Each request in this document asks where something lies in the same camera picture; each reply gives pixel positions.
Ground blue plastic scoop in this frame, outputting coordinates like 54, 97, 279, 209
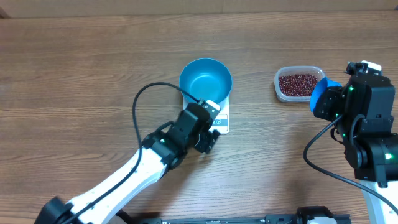
309, 77, 341, 112

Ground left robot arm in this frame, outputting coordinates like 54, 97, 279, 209
36, 100, 220, 223

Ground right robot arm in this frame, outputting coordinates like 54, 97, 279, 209
305, 73, 397, 223

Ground white digital kitchen scale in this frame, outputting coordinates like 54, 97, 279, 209
182, 95, 230, 135

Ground teal blue bowl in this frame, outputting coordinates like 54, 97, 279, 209
179, 58, 233, 104

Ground red adzuki beans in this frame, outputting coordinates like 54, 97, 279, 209
278, 73, 318, 96

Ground clear plastic bean container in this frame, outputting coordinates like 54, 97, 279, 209
274, 65, 325, 103

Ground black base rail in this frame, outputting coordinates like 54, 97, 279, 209
116, 206, 352, 224

